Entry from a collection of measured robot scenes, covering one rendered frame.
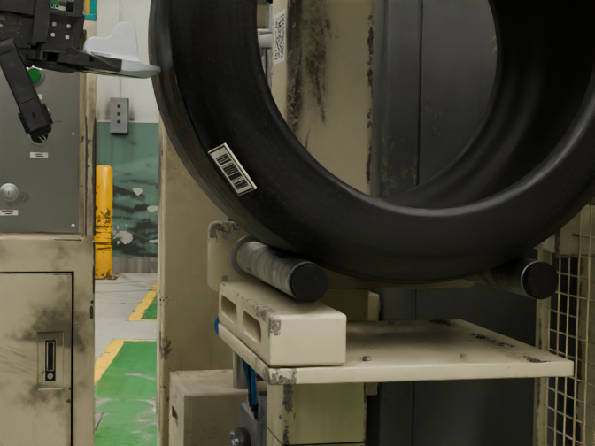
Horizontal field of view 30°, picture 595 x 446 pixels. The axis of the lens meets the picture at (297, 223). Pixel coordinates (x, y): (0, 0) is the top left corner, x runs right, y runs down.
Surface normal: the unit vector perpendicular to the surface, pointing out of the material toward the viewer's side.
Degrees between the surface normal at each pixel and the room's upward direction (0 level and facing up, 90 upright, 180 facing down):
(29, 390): 90
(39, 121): 92
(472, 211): 100
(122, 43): 90
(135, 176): 90
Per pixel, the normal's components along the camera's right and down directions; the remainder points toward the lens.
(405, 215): 0.19, 0.24
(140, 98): 0.05, 0.05
